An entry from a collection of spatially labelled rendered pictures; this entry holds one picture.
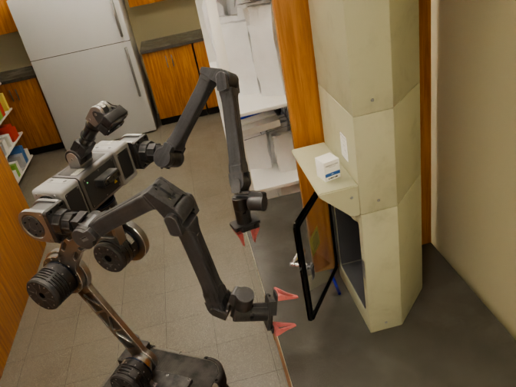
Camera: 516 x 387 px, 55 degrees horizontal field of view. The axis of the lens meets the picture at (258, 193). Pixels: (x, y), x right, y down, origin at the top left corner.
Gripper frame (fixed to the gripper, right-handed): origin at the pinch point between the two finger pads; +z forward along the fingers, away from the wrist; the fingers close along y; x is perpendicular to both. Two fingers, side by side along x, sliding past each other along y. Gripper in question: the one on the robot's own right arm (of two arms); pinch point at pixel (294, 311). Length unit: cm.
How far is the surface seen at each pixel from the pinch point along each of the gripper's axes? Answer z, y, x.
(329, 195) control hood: 3.0, 41.2, -15.7
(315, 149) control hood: 6, 51, 11
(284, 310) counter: 2.0, -9.2, 20.3
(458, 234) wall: 64, 21, 15
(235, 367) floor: -1, -85, 111
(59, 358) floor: -105, -102, 158
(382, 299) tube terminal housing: 27.5, 5.5, -4.8
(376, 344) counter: 26.6, -9.7, -5.7
